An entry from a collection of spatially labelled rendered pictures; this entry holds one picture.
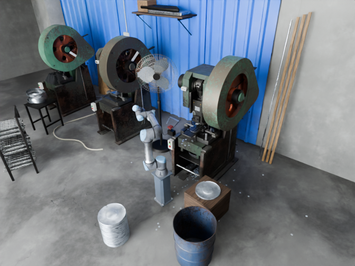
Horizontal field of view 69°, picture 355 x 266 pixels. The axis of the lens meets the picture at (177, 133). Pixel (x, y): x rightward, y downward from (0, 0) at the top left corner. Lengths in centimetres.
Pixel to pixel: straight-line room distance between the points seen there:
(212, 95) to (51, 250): 236
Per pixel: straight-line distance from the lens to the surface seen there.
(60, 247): 329
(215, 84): 261
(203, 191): 304
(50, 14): 739
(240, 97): 288
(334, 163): 427
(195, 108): 322
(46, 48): 523
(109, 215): 291
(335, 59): 373
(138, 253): 301
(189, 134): 322
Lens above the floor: 250
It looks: 32 degrees down
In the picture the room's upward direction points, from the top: 1 degrees counter-clockwise
